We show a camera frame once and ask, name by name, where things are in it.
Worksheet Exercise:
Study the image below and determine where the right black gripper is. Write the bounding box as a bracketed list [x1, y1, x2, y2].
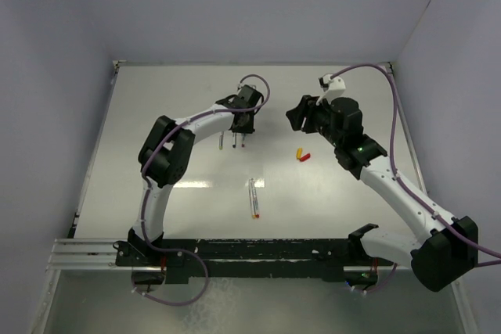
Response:
[287, 94, 342, 147]

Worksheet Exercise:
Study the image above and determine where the green marker pen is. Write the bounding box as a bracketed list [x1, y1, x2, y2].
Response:
[218, 132, 224, 150]

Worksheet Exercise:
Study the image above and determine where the red pen cap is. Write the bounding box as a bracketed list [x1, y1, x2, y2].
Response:
[299, 153, 311, 162]

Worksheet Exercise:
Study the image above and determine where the yellow marker pen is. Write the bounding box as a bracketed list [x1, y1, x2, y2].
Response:
[248, 178, 257, 219]

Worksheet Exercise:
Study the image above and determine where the red marker pen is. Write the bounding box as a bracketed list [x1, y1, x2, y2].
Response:
[250, 178, 260, 219]

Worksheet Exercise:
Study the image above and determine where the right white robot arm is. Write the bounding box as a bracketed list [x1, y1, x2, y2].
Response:
[286, 95, 478, 292]

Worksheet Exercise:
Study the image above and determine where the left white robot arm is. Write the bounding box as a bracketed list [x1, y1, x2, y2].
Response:
[128, 84, 270, 265]

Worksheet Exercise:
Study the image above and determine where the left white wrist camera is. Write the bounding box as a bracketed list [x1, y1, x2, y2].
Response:
[237, 83, 257, 92]

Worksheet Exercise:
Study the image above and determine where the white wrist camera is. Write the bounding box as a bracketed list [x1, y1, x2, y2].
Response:
[237, 83, 257, 92]
[316, 74, 346, 106]

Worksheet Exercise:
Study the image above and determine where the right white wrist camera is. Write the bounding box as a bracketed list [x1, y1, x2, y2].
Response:
[316, 74, 346, 106]

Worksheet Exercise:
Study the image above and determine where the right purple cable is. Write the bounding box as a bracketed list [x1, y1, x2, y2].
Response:
[331, 63, 501, 298]

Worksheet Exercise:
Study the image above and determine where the purple cable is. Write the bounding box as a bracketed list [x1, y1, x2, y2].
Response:
[131, 74, 272, 306]
[331, 63, 501, 298]

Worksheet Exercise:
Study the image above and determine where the aluminium rail right side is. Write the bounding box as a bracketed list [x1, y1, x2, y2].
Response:
[385, 62, 443, 238]

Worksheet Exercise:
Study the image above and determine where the aluminium rail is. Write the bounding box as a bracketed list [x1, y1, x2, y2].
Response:
[385, 62, 443, 238]
[45, 239, 132, 271]

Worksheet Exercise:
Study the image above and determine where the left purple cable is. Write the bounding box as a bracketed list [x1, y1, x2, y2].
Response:
[131, 74, 272, 306]

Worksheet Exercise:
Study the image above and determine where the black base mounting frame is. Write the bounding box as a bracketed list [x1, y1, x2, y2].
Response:
[113, 238, 390, 288]

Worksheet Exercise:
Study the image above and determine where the aluminium rail front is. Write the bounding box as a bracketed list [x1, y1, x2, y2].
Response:
[45, 239, 132, 271]

